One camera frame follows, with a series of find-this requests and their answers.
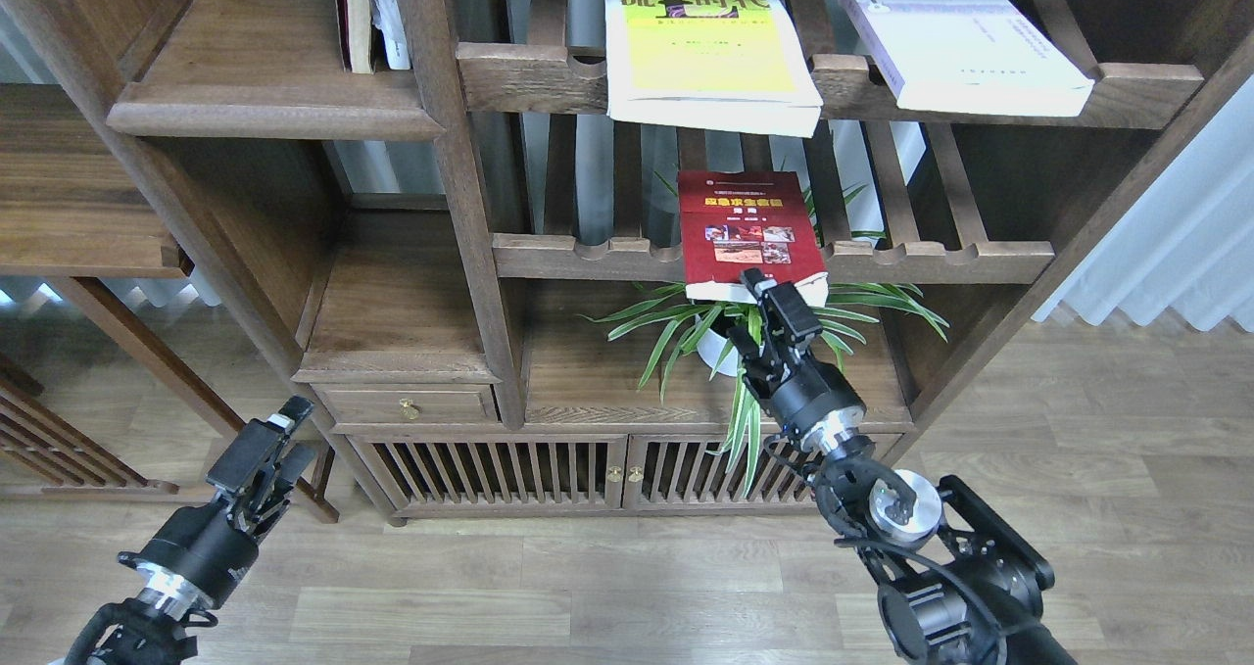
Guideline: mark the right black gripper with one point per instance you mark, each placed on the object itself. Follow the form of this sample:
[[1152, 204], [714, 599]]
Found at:
[[811, 399]]

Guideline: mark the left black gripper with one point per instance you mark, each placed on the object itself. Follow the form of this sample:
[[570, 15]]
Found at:
[[202, 553]]

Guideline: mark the red cover book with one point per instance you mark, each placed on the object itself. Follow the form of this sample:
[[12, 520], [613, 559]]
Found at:
[[734, 221]]

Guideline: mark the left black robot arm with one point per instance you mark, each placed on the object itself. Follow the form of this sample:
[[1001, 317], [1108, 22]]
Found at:
[[133, 632]]

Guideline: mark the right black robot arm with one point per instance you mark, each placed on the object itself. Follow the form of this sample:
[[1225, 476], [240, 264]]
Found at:
[[956, 584]]

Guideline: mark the spider plant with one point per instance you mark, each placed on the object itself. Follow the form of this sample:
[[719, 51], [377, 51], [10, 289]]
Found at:
[[681, 321]]

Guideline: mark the white plant pot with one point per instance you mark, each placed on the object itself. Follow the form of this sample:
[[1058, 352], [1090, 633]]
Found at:
[[714, 345]]

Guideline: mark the small wooden drawer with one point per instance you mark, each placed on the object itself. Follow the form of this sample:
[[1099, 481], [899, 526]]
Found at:
[[408, 403]]

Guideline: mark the left slatted cabinet door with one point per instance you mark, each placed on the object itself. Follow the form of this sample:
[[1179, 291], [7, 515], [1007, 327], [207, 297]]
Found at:
[[496, 475]]

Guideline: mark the slatted cabinet door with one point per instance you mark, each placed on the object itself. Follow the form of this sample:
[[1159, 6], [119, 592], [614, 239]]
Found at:
[[496, 475], [686, 474]]

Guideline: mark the right slatted cabinet door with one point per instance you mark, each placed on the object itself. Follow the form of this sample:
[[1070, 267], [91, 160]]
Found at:
[[686, 474]]

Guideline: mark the dark wooden bookshelf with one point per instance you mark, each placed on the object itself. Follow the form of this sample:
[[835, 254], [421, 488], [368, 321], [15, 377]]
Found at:
[[416, 227]]

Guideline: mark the yellow cover book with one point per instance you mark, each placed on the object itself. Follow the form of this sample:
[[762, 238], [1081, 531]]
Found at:
[[729, 65]]

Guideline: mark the white purple book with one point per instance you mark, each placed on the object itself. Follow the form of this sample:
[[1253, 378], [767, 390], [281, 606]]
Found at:
[[968, 57]]

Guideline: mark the white curtain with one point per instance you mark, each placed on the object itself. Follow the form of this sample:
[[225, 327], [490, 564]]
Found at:
[[1187, 244]]

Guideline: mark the white upright book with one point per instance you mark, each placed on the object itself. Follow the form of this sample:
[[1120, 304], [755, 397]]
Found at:
[[387, 18]]

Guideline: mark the brown upright book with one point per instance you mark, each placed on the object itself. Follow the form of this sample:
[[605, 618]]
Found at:
[[356, 35]]

